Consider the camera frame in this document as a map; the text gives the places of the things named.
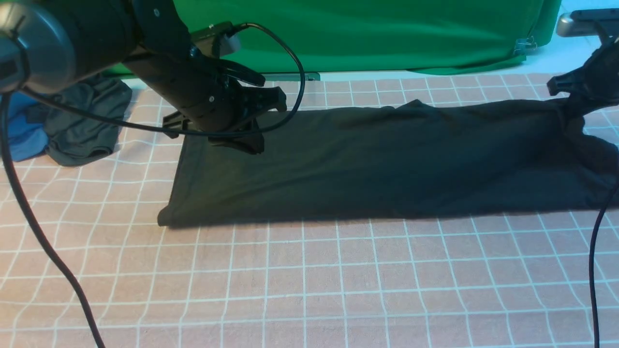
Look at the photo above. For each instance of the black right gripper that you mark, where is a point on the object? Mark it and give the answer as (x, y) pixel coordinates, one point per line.
(593, 86)

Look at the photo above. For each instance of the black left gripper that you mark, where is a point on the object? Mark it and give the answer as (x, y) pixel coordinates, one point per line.
(207, 100)

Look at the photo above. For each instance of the dark gray long-sleeve shirt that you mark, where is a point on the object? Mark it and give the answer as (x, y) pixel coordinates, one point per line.
(414, 161)

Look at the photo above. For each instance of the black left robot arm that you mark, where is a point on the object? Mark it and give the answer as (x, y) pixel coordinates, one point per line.
(49, 45)

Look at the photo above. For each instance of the metal binder clip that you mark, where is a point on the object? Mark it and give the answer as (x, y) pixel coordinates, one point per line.
(525, 46)

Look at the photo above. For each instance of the green backdrop cloth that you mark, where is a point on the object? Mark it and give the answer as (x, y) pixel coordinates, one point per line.
(439, 37)

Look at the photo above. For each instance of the dark gray crumpled garment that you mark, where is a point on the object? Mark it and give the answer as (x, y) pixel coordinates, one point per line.
(74, 141)

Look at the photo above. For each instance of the pink checkered tablecloth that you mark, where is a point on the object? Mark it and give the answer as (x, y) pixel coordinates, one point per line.
(503, 281)

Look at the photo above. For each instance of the blue crumpled garment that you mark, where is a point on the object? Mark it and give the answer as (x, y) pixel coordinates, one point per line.
(26, 139)

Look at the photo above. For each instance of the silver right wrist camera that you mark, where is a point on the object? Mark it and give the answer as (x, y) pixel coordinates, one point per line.
(602, 23)

